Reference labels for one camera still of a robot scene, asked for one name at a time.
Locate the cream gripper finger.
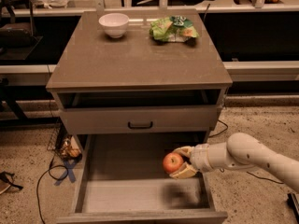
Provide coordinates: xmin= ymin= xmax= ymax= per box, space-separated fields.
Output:
xmin=169 ymin=161 xmax=197 ymax=179
xmin=173 ymin=146 xmax=193 ymax=158

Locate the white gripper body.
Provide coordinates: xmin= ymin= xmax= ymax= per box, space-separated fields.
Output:
xmin=190 ymin=144 xmax=213 ymax=173

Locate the red apple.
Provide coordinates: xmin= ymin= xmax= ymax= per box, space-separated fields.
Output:
xmin=163 ymin=152 xmax=184 ymax=174

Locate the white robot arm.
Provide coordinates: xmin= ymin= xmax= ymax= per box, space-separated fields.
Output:
xmin=170 ymin=133 xmax=299 ymax=192

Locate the grey top drawer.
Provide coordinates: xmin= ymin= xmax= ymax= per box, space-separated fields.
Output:
xmin=60 ymin=105 xmax=221 ymax=134

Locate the open grey middle drawer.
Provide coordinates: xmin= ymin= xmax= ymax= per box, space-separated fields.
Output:
xmin=57 ymin=133 xmax=227 ymax=224

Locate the grey drawer cabinet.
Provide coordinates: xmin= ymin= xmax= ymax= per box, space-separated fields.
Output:
xmin=45 ymin=8 xmax=234 ymax=224

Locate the black object floor right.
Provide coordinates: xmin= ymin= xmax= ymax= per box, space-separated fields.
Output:
xmin=287 ymin=193 xmax=299 ymax=224

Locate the blue tape cross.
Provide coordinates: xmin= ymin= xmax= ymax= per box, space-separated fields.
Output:
xmin=54 ymin=160 xmax=78 ymax=186

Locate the green chip bag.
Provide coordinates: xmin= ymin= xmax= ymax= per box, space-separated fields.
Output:
xmin=149 ymin=16 xmax=199 ymax=42

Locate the white ceramic bowl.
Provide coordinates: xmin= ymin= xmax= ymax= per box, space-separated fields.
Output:
xmin=99 ymin=13 xmax=129 ymax=38

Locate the black chair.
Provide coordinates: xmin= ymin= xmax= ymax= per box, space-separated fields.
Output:
xmin=0 ymin=0 xmax=42 ymax=61

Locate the black cable right floor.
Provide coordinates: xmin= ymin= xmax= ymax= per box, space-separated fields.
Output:
xmin=208 ymin=119 xmax=285 ymax=185

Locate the black cable floor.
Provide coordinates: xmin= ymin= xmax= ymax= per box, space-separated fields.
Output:
xmin=36 ymin=154 xmax=69 ymax=224
xmin=208 ymin=119 xmax=285 ymax=185

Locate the black drawer handle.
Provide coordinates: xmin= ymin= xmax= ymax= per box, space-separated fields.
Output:
xmin=127 ymin=121 xmax=153 ymax=130

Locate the wire basket with items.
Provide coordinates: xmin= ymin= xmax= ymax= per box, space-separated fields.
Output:
xmin=47 ymin=123 xmax=82 ymax=161

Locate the black cable left floor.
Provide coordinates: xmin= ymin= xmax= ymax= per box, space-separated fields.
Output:
xmin=36 ymin=154 xmax=69 ymax=224

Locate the black strap on floor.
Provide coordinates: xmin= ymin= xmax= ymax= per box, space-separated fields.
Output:
xmin=0 ymin=171 xmax=26 ymax=195

